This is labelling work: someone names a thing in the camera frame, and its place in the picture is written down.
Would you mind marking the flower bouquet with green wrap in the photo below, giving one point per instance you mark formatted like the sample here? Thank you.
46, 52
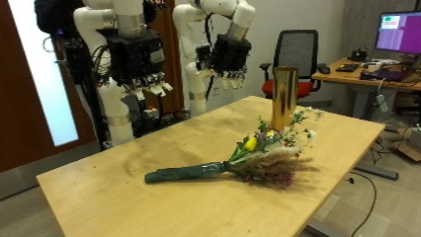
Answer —
188, 173

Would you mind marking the tall gold cylinder vase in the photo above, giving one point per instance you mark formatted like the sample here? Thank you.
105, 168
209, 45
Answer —
285, 95

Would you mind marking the black mesh chair red seat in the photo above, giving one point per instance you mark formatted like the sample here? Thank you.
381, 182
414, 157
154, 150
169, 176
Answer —
296, 49

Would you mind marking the red emergency stop button box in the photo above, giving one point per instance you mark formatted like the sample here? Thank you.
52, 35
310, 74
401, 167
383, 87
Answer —
150, 112

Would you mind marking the person in dark clothes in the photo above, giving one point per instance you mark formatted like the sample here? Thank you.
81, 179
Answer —
54, 15

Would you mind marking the wooden office desk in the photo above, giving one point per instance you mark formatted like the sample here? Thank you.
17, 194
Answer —
337, 76

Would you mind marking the black keyboard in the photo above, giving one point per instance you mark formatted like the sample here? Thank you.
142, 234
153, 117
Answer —
346, 67

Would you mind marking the brown door with glass panel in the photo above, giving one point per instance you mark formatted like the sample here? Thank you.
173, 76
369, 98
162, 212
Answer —
17, 98

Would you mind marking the white power strip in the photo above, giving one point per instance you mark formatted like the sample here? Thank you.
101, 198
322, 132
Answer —
382, 102

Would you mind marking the computer monitor purple screen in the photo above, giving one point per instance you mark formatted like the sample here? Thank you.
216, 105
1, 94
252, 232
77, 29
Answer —
401, 33

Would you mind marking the grey table foot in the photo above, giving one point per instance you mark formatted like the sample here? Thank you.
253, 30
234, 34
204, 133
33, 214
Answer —
377, 172

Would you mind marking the cardboard box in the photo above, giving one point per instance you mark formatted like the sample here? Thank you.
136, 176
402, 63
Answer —
407, 148

